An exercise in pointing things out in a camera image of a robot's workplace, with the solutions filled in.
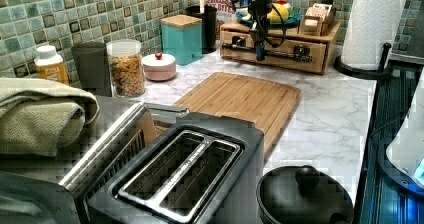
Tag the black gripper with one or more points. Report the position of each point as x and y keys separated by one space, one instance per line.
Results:
x=259 y=9

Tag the wooden drawer with front panel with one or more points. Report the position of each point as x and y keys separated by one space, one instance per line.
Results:
x=318 y=53

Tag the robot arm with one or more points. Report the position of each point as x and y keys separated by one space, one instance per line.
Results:
x=259 y=9

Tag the black cylindrical container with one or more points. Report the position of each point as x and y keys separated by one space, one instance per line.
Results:
x=208 y=18

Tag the bamboo cutting board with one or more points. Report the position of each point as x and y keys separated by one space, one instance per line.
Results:
x=268 y=104

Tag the small box of packets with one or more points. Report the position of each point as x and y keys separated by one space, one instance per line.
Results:
x=317 y=20

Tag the cereal snack box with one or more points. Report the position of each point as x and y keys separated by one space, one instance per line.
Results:
x=218 y=0

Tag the teal canister with wooden lid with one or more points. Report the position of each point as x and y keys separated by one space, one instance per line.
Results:
x=182 y=38

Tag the pink ceramic lidded bowl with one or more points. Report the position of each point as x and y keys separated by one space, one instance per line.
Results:
x=159 y=66

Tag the paper towel roll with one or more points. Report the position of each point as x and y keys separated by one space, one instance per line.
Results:
x=371 y=24

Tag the black paper towel holder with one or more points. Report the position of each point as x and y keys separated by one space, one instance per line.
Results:
x=383 y=71

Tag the black two-slot toaster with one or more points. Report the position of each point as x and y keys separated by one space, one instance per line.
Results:
x=202 y=170

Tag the glass jar of cereal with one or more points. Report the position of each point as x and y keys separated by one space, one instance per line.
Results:
x=126 y=69

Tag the black pot lid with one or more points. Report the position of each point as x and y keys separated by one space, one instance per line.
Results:
x=302 y=195

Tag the dark grey cup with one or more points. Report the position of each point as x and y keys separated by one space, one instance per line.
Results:
x=92 y=67

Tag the white-capped orange bottle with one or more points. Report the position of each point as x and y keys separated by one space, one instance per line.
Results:
x=50 y=65

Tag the green folded towel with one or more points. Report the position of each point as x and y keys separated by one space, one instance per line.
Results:
x=40 y=116

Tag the black metal drawer handle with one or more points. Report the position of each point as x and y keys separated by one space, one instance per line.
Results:
x=300 y=53

